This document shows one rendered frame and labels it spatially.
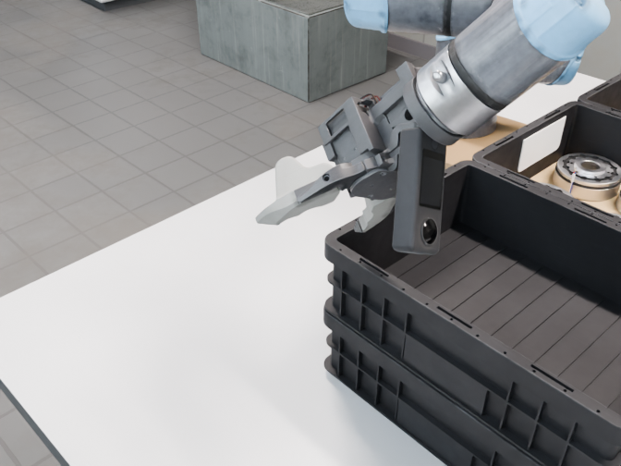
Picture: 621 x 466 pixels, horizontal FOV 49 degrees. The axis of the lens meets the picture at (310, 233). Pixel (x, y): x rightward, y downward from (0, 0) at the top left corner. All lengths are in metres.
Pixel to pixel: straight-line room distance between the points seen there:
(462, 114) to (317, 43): 2.73
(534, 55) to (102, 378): 0.71
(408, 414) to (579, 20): 0.51
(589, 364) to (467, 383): 0.17
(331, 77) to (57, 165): 1.36
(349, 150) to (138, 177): 2.23
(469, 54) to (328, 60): 2.83
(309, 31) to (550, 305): 2.49
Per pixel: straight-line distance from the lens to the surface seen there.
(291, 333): 1.03
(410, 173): 0.62
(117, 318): 1.10
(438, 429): 0.85
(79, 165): 3.00
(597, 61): 3.48
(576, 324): 0.92
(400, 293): 0.76
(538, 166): 1.21
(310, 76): 3.35
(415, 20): 0.69
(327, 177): 0.65
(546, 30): 0.57
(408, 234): 0.62
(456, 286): 0.94
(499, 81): 0.59
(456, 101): 0.60
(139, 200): 2.70
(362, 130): 0.65
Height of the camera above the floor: 1.42
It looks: 35 degrees down
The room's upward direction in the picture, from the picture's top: straight up
